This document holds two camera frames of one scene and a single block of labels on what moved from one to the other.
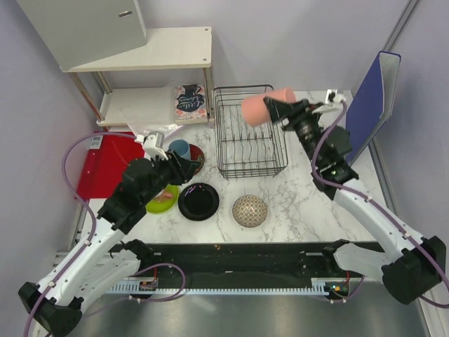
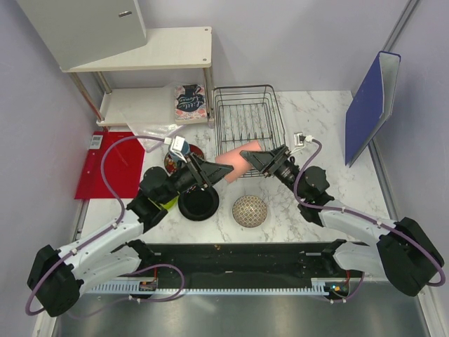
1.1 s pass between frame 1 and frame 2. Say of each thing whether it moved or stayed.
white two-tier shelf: stayed
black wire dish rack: stayed
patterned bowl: stayed
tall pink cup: moved
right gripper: moved
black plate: stayed
